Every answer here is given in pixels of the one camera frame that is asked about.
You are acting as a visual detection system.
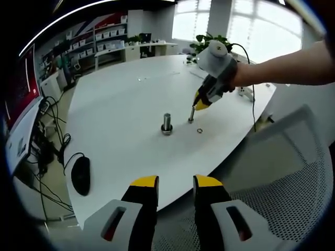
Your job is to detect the thick threaded steel stud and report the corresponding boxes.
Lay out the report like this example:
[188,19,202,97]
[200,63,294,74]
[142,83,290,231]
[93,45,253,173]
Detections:
[160,112,174,137]

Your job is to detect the ceiling light strip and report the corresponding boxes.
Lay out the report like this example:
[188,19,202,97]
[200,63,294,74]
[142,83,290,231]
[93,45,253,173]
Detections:
[19,0,175,57]

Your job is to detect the grey mesh office chair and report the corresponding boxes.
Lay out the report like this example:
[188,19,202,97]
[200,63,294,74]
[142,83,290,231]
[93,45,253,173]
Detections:
[180,103,335,251]

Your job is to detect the large green potted plant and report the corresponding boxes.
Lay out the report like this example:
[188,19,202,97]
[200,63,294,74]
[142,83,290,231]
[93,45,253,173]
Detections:
[189,32,234,64]

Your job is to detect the white game controller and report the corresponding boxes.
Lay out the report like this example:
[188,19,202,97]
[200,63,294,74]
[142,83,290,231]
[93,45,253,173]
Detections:
[237,86,254,102]

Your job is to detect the person's right hand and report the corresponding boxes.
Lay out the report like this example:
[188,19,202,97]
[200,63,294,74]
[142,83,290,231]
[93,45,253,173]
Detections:
[227,63,254,93]

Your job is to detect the computer monitor with red screen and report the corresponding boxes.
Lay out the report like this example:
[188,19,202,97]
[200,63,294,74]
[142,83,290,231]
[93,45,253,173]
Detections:
[3,43,44,132]

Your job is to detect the black office chair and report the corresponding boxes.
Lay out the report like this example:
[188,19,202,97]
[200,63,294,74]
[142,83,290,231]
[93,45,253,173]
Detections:
[139,32,153,59]

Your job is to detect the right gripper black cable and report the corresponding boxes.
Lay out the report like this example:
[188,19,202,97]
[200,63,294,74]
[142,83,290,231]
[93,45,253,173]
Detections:
[231,42,256,132]

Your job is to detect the white monitor desk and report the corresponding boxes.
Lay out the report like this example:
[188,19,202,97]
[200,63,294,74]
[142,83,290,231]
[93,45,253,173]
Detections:
[5,98,46,174]

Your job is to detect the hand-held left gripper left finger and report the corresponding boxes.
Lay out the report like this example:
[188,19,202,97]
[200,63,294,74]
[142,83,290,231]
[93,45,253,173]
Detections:
[83,175,160,251]

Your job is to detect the shelving with white bins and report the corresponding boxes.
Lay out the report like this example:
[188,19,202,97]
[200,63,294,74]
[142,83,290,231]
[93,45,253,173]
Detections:
[64,15,129,66]

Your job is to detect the bundle of black cables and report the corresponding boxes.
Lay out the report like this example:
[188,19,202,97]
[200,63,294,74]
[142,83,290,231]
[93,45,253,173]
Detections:
[30,96,74,218]

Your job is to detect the long white side desk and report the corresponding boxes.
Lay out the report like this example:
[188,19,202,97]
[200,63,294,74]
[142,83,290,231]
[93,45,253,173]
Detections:
[124,41,179,62]

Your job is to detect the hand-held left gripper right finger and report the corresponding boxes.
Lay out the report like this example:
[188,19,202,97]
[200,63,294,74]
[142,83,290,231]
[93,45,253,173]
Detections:
[193,174,274,251]

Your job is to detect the white low cabinet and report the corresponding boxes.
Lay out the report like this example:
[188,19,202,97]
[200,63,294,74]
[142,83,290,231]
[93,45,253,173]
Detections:
[40,71,63,98]

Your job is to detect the black mouse cable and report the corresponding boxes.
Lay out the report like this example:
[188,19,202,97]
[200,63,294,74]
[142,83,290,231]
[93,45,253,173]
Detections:
[63,152,86,174]

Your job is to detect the black computer mouse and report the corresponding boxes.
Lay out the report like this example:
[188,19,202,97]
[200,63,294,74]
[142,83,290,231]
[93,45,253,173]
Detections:
[71,156,91,197]

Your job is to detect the thin threaded steel stud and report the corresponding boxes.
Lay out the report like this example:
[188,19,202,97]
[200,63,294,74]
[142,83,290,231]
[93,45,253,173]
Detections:
[187,105,197,123]

